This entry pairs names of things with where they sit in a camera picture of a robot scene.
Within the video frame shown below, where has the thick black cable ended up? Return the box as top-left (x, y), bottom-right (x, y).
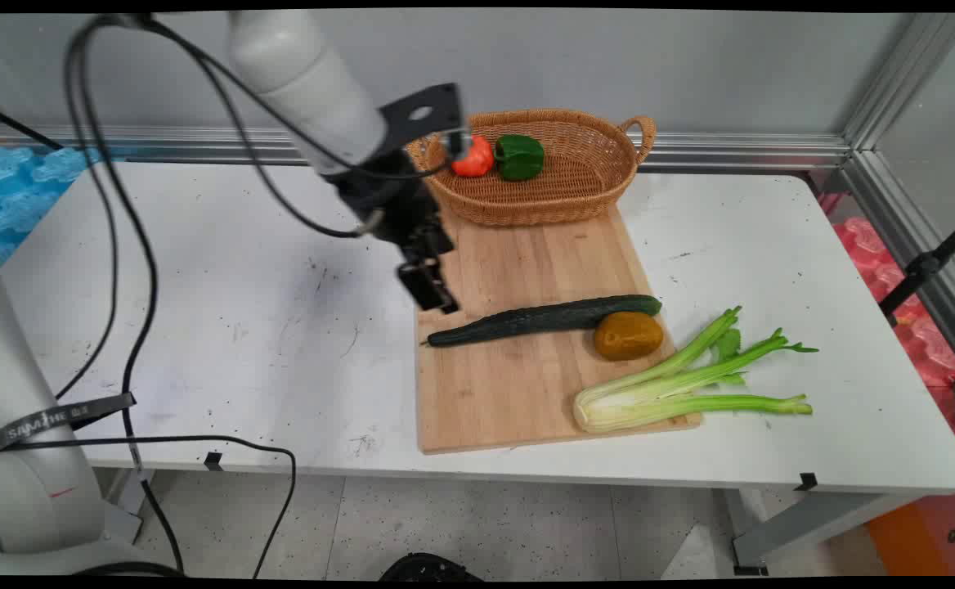
top-left (63, 14), bottom-right (186, 575)

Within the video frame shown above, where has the grey metal base bracket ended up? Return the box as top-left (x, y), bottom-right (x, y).
top-left (101, 468), bottom-right (156, 546)

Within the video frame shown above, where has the grey table leg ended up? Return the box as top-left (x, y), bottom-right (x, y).
top-left (723, 488), bottom-right (930, 577)

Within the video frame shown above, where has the black velcro strap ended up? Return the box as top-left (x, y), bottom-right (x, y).
top-left (0, 392), bottom-right (137, 457)

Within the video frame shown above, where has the orange floor object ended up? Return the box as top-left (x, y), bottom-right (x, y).
top-left (864, 497), bottom-right (955, 577)

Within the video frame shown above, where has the black floor cable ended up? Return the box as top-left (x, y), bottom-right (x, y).
top-left (0, 434), bottom-right (298, 578)

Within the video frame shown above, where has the thin black cable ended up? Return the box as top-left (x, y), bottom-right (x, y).
top-left (54, 78), bottom-right (120, 402)

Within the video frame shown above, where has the dark green cucumber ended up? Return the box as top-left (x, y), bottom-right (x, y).
top-left (426, 294), bottom-right (663, 348)

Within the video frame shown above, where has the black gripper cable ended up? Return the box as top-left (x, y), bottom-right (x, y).
top-left (146, 18), bottom-right (455, 240)

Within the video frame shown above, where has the green celery bunch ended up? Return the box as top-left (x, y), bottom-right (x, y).
top-left (572, 306), bottom-right (820, 434)

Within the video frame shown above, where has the woven wicker basket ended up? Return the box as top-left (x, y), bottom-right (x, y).
top-left (406, 109), bottom-right (657, 227)

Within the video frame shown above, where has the wooden cutting board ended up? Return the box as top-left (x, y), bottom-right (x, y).
top-left (414, 203), bottom-right (704, 456)

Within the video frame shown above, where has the blue foam mat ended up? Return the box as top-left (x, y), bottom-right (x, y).
top-left (0, 145), bottom-right (112, 268)

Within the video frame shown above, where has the angled aluminium frame post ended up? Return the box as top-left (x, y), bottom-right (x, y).
top-left (839, 12), bottom-right (955, 381)

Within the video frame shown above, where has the red foam mat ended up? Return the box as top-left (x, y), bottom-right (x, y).
top-left (818, 191), bottom-right (955, 461)

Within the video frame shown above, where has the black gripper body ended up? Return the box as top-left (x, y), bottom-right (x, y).
top-left (326, 151), bottom-right (456, 269)

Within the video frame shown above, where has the horizontal aluminium frame rail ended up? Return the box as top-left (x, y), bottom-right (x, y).
top-left (0, 124), bottom-right (852, 173)

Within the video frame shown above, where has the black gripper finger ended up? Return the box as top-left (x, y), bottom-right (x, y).
top-left (430, 260), bottom-right (460, 316)
top-left (397, 260), bottom-right (446, 312)

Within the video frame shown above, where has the black tripod stand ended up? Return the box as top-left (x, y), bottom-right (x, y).
top-left (878, 210), bottom-right (955, 328)

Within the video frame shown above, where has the black round object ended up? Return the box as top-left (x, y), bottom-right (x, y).
top-left (379, 553), bottom-right (486, 582)

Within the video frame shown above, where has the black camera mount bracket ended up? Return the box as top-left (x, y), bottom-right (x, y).
top-left (378, 83), bottom-right (468, 161)

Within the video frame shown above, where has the green bell pepper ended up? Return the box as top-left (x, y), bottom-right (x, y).
top-left (494, 133), bottom-right (545, 182)

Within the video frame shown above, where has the brown potato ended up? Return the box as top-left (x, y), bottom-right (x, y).
top-left (593, 311), bottom-right (665, 362)

